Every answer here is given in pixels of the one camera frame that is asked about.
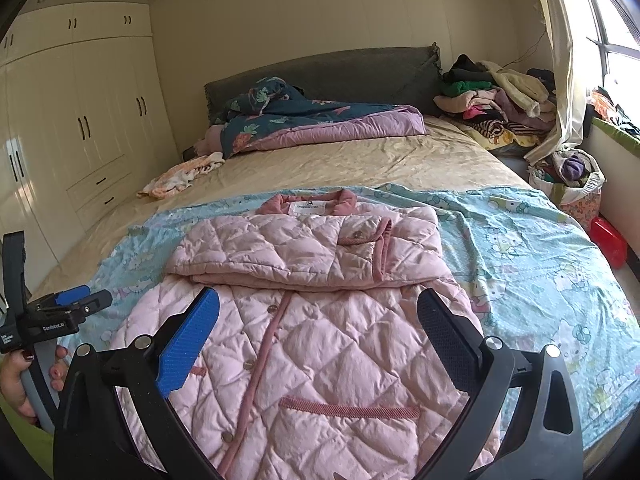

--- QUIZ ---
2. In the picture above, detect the person's left hand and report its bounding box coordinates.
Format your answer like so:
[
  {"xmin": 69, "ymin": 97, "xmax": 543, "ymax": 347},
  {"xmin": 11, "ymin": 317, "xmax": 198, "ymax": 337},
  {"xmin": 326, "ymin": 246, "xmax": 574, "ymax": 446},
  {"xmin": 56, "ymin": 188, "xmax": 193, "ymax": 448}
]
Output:
[{"xmin": 0, "ymin": 344, "xmax": 69, "ymax": 423}]

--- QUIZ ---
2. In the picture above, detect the dark floral quilt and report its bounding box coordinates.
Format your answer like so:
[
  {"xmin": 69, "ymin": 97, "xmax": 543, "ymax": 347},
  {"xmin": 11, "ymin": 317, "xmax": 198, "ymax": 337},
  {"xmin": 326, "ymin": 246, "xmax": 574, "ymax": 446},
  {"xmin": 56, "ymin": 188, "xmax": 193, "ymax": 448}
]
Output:
[{"xmin": 192, "ymin": 76, "xmax": 430, "ymax": 158}]

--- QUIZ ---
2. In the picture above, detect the bag of clothes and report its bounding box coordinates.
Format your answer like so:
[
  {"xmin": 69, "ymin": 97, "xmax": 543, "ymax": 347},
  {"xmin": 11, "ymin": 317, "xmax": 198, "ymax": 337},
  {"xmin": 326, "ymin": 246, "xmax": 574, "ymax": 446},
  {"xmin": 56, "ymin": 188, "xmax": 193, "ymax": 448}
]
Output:
[{"xmin": 527, "ymin": 147, "xmax": 606, "ymax": 206}]

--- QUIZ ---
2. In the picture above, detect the person's green clothing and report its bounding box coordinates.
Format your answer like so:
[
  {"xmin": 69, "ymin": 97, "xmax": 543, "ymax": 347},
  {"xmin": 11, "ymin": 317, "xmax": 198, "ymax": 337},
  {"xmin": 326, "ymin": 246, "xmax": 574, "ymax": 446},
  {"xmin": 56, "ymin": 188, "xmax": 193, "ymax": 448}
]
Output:
[{"xmin": 0, "ymin": 400, "xmax": 53, "ymax": 466}]

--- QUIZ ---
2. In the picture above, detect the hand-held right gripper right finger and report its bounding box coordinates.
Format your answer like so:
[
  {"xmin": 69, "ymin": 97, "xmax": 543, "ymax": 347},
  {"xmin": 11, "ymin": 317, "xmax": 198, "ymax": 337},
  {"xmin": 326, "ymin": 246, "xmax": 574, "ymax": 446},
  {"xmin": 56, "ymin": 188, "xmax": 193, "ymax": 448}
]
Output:
[{"xmin": 416, "ymin": 287, "xmax": 585, "ymax": 480}]

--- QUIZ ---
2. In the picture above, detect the small pink floral cloth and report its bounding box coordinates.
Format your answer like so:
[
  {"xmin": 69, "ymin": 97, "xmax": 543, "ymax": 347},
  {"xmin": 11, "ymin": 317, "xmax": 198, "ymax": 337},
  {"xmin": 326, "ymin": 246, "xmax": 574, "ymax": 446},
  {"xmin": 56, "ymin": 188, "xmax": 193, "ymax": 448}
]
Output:
[{"xmin": 137, "ymin": 151, "xmax": 226, "ymax": 200}]

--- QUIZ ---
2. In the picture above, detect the grey headboard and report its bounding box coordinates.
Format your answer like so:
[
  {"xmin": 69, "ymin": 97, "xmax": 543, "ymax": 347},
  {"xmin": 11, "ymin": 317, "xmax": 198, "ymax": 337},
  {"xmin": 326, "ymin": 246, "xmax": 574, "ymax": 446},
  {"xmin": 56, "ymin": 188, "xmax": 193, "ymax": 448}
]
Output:
[{"xmin": 202, "ymin": 42, "xmax": 443, "ymax": 128}]

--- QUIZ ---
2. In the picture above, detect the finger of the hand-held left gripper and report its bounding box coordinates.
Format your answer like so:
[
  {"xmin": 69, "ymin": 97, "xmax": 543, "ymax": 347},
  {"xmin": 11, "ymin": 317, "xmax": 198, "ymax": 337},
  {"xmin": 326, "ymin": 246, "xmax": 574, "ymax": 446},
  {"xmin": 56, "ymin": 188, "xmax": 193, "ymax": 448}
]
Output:
[
  {"xmin": 65, "ymin": 288, "xmax": 114, "ymax": 317},
  {"xmin": 30, "ymin": 284, "xmax": 92, "ymax": 312}
]

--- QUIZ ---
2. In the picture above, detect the green window sill mat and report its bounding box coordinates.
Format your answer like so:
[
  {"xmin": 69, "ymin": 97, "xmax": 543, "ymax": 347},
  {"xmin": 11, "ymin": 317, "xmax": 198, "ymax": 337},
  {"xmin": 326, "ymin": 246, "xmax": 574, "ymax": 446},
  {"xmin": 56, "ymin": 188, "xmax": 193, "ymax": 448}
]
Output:
[{"xmin": 587, "ymin": 87, "xmax": 640, "ymax": 156}]

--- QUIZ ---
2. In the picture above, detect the white wardrobe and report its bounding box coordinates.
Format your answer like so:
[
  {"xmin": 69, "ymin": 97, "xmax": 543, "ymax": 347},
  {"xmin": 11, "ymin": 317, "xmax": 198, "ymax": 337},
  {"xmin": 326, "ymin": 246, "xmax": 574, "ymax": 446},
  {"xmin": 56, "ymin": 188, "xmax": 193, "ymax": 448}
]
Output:
[{"xmin": 0, "ymin": 2, "xmax": 181, "ymax": 281}]

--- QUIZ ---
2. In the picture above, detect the cream curtain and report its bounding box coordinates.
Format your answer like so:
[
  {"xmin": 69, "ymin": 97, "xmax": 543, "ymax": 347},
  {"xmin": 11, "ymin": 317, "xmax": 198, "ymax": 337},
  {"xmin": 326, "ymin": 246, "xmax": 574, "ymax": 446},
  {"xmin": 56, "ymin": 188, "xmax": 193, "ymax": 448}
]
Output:
[{"xmin": 522, "ymin": 0, "xmax": 591, "ymax": 161}]

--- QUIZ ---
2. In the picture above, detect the pink quilted jacket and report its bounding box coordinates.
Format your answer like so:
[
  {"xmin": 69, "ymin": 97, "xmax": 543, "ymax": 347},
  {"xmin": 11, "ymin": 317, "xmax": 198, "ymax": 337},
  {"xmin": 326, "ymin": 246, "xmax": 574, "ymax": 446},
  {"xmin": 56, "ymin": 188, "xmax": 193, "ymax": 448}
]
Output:
[{"xmin": 107, "ymin": 187, "xmax": 501, "ymax": 480}]

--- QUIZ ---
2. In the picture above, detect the pile of clothes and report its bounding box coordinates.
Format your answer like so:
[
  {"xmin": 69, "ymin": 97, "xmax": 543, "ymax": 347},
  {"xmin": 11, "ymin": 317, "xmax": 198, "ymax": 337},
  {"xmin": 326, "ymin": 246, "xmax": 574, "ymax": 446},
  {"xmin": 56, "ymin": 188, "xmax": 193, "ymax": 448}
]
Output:
[{"xmin": 432, "ymin": 54, "xmax": 558, "ymax": 156}]

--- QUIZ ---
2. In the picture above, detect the red plastic container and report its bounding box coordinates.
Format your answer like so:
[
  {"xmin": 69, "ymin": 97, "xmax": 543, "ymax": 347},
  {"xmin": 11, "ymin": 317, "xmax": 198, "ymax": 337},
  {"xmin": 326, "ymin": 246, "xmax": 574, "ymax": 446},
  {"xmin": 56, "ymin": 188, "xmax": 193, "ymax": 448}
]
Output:
[{"xmin": 589, "ymin": 216, "xmax": 629, "ymax": 270}]

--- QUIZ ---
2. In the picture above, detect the window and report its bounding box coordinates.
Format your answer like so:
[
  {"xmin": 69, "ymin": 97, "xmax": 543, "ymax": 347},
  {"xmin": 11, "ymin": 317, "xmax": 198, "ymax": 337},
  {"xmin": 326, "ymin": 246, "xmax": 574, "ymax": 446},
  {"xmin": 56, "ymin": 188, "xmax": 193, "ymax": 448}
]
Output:
[{"xmin": 565, "ymin": 0, "xmax": 640, "ymax": 106}]

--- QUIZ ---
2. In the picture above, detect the blue cartoon printed blanket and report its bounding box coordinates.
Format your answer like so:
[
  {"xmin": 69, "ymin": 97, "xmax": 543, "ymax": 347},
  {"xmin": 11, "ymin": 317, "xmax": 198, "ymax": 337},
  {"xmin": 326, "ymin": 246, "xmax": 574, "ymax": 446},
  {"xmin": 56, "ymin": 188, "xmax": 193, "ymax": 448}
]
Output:
[{"xmin": 65, "ymin": 182, "xmax": 640, "ymax": 456}]

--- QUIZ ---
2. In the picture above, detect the bed with beige sheet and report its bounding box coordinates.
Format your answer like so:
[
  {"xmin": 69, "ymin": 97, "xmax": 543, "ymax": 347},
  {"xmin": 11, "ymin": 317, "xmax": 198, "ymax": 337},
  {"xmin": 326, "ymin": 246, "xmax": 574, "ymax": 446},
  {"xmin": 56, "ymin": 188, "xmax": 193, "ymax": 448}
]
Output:
[{"xmin": 27, "ymin": 115, "xmax": 640, "ymax": 461}]

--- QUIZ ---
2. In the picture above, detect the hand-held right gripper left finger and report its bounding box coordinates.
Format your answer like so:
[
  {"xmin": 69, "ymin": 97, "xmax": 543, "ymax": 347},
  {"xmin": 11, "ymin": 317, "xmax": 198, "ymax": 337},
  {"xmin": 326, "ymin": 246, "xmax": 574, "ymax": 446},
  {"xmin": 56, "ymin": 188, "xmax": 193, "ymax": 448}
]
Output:
[{"xmin": 52, "ymin": 286, "xmax": 236, "ymax": 480}]

